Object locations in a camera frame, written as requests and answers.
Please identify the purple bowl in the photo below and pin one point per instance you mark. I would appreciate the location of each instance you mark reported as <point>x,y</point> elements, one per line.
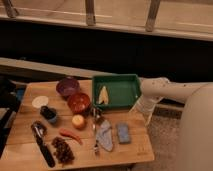
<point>67,86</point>

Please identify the red bowl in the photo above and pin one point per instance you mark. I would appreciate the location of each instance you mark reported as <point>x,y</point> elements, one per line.
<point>79,102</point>

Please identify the metal spoon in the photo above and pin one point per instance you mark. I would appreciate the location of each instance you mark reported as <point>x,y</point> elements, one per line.
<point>96,116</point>

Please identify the red chili pepper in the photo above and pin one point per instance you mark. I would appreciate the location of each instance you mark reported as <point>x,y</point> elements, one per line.
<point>70,134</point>

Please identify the black handled peeler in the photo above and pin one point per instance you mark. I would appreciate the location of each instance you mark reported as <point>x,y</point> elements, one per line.
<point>39,131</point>

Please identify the green plastic tray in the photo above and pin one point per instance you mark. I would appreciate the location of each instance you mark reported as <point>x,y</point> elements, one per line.
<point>123,90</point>

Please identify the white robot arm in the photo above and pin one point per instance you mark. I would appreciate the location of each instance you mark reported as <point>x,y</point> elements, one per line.
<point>195,142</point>

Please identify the grey blue cloth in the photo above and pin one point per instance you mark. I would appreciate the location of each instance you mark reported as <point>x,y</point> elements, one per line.
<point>104,135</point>

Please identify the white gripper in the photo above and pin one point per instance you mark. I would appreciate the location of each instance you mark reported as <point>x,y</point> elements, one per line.
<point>146,106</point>

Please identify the blue sponge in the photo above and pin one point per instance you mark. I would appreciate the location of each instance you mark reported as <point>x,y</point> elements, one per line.
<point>123,133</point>

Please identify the white round lid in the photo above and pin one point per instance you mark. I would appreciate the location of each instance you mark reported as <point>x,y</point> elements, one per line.
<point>40,101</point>

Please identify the wooden table board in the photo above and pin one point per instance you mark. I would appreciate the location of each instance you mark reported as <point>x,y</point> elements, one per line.
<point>22,153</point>

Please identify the yellow apple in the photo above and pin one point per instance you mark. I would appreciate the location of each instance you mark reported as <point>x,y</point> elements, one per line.
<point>78,121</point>

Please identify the yellow banana piece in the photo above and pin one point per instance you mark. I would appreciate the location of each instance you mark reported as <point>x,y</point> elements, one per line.
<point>103,96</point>

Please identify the dark grape bunch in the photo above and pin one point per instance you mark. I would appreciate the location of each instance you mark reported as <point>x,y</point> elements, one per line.
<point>63,151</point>

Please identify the blue cup with dark item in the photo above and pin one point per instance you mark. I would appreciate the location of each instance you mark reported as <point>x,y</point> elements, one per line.
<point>49,114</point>

